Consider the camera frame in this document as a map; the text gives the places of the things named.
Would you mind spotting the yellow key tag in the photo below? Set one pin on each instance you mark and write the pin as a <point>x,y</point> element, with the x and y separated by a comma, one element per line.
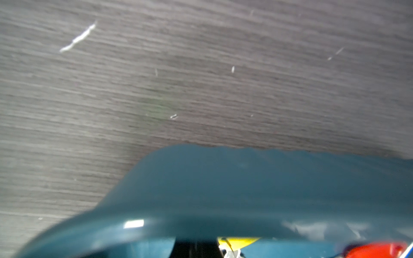
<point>233,244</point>

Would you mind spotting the red key tag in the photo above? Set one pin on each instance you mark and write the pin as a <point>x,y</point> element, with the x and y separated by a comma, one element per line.
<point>376,250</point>

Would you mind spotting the teal plastic storage box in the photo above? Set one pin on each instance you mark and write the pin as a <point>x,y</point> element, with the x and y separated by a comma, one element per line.
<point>177,201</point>

